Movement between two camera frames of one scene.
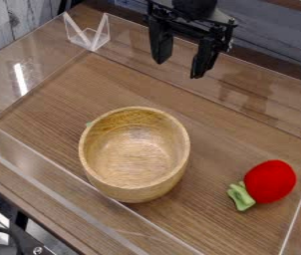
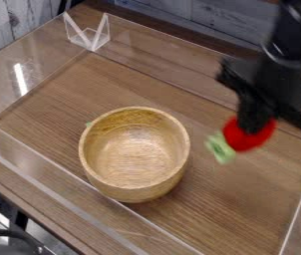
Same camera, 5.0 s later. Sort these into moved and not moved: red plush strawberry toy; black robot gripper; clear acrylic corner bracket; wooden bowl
Moved: black robot gripper; red plush strawberry toy
Not moved: clear acrylic corner bracket; wooden bowl
